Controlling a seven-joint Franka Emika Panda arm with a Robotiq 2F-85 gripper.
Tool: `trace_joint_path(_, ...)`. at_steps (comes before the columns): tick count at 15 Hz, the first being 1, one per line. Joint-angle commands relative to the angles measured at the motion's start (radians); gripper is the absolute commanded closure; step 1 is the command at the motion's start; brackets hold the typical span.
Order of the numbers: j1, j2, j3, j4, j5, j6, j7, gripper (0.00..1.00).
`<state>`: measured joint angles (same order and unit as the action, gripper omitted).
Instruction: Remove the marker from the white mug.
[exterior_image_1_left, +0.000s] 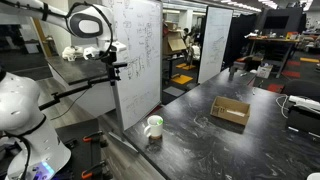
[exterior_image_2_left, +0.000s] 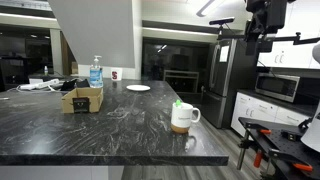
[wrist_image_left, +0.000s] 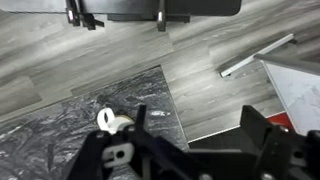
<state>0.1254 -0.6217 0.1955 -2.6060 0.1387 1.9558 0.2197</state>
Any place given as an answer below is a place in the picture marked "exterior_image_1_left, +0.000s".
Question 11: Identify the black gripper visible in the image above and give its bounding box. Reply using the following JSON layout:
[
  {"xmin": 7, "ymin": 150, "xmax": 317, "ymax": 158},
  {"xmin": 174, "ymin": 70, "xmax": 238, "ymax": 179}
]
[{"xmin": 100, "ymin": 49, "xmax": 118, "ymax": 65}]

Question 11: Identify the white mug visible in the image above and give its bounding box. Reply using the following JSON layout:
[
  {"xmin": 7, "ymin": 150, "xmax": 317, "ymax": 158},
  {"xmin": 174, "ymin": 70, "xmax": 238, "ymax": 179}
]
[{"xmin": 143, "ymin": 114, "xmax": 165, "ymax": 140}]

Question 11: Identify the dark side table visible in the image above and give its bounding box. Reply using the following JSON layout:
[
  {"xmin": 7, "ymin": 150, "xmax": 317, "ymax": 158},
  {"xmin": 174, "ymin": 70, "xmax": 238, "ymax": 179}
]
[{"xmin": 46, "ymin": 54, "xmax": 118, "ymax": 118}]

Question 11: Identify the large whiteboard with writing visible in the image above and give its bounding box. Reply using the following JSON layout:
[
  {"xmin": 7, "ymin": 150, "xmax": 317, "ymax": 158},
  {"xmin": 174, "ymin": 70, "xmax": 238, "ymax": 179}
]
[{"xmin": 101, "ymin": 0, "xmax": 164, "ymax": 132}]

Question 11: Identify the white crumpled object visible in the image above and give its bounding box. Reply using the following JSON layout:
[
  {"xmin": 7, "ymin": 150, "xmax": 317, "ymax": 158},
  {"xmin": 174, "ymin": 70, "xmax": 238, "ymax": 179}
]
[{"xmin": 61, "ymin": 45, "xmax": 84, "ymax": 62}]

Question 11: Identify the large open cardboard carton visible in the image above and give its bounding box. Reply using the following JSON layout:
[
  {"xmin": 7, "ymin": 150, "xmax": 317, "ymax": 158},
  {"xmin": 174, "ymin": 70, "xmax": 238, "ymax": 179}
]
[{"xmin": 162, "ymin": 21, "xmax": 187, "ymax": 56}]

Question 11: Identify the yellow floor mat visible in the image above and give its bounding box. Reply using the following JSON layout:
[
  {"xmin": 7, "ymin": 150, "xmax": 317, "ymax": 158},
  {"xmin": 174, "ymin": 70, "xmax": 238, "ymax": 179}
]
[
  {"xmin": 175, "ymin": 62, "xmax": 197, "ymax": 71},
  {"xmin": 170, "ymin": 74, "xmax": 194, "ymax": 86}
]

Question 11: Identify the black orange clamp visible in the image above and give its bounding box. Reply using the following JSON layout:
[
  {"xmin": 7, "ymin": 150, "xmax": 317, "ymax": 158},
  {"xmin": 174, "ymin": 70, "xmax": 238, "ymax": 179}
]
[
  {"xmin": 80, "ymin": 160, "xmax": 113, "ymax": 180},
  {"xmin": 81, "ymin": 130, "xmax": 109, "ymax": 150}
]

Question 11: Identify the person in background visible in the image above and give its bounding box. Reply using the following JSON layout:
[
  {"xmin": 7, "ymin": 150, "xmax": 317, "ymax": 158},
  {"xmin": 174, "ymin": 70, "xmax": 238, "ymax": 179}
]
[{"xmin": 181, "ymin": 28, "xmax": 201, "ymax": 66}]

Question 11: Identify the narrow whiteboard panel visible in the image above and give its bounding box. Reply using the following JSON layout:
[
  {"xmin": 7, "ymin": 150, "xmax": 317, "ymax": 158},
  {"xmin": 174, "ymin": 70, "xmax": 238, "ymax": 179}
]
[{"xmin": 197, "ymin": 6, "xmax": 234, "ymax": 85}]

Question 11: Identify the open cardboard box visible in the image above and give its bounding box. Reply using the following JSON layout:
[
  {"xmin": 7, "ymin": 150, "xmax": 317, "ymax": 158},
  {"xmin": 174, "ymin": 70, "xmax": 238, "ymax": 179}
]
[{"xmin": 209, "ymin": 95, "xmax": 251, "ymax": 127}]

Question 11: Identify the small white crate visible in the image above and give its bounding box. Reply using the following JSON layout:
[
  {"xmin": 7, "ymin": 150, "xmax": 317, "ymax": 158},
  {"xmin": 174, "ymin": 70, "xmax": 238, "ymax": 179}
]
[{"xmin": 256, "ymin": 64, "xmax": 274, "ymax": 80}]

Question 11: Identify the wooden top workbench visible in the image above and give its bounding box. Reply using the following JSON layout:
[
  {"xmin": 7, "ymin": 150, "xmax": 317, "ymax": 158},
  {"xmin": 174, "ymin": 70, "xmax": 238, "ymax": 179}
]
[{"xmin": 248, "ymin": 35, "xmax": 301, "ymax": 79}]

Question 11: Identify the black monitor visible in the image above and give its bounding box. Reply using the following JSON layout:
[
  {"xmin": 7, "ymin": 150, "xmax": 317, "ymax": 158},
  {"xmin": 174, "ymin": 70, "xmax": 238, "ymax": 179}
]
[{"xmin": 263, "ymin": 15, "xmax": 290, "ymax": 30}]

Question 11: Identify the black office chair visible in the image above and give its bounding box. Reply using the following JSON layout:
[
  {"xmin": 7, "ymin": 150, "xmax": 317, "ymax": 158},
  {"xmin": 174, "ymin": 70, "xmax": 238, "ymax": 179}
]
[{"xmin": 281, "ymin": 79, "xmax": 320, "ymax": 103}]

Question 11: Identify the white power strip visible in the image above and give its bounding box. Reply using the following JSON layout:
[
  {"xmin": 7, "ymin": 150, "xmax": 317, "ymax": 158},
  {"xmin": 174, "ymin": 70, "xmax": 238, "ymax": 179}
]
[{"xmin": 288, "ymin": 95, "xmax": 320, "ymax": 112}]

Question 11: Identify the black equipment box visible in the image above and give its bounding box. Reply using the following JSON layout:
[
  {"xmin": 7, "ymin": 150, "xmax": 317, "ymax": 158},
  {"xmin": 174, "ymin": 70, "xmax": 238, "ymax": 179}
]
[{"xmin": 286, "ymin": 104, "xmax": 320, "ymax": 138}]

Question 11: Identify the black camera stand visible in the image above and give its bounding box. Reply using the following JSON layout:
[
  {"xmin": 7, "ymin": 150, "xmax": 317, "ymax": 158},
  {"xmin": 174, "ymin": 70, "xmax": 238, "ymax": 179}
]
[{"xmin": 38, "ymin": 60, "xmax": 139, "ymax": 154}]

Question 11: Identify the black partition wall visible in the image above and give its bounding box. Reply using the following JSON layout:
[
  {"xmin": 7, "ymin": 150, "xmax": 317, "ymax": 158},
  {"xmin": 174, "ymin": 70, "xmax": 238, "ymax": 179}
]
[{"xmin": 222, "ymin": 13, "xmax": 258, "ymax": 69}]

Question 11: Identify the white cable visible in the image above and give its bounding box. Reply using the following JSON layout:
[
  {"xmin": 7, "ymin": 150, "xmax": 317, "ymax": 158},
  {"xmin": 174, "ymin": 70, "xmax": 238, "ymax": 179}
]
[{"xmin": 275, "ymin": 94, "xmax": 291, "ymax": 119}]

